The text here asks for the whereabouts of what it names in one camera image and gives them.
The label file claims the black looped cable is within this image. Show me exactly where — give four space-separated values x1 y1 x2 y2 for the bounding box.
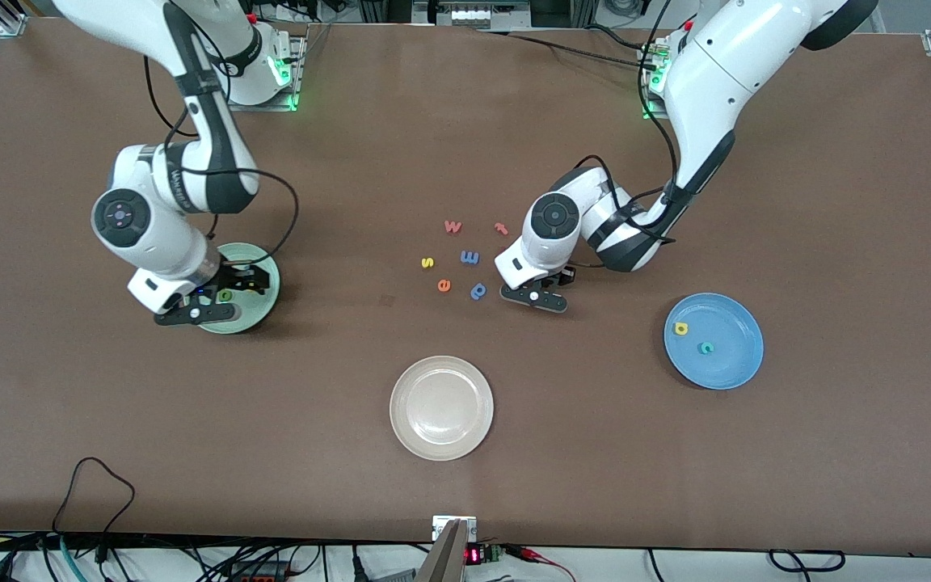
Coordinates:
53 458 136 534

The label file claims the light green plate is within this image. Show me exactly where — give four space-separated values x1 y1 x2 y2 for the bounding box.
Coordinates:
193 242 281 335

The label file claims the black cable across table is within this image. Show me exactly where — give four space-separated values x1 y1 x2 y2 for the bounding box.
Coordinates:
472 28 646 67

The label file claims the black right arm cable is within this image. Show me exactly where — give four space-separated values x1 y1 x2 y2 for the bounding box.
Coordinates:
145 57 300 268

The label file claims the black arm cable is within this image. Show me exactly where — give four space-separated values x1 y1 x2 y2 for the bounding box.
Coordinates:
571 0 680 268
145 57 300 268

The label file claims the black coiled cable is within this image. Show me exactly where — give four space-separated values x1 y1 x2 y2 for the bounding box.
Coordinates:
769 550 846 575

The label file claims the beige plate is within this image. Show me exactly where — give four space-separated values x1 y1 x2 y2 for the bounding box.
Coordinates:
390 356 495 462

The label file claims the blue plate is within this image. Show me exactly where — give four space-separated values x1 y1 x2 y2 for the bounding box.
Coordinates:
663 293 765 391

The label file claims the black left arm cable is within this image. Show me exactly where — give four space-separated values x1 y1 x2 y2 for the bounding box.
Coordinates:
571 0 680 268

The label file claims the red clip lead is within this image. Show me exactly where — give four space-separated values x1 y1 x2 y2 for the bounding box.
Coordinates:
506 546 578 582

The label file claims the small white bracket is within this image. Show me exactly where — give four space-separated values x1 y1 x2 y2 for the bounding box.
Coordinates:
432 516 478 541

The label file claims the grey camera pole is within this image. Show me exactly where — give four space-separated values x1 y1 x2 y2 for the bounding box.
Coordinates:
417 520 469 582

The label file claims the grey control box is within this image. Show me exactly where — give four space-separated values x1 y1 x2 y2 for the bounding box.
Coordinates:
413 0 533 30

